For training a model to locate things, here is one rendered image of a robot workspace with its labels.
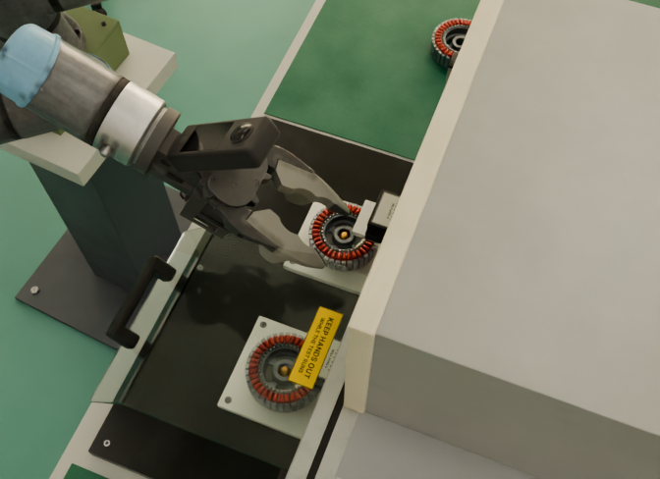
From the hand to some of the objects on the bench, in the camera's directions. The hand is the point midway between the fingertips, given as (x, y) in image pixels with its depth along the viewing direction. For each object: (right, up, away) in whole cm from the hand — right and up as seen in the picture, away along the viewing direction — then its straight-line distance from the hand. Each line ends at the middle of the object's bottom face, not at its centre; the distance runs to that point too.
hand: (330, 232), depth 78 cm
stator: (+2, -2, +46) cm, 46 cm away
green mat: (+43, +32, +69) cm, 87 cm away
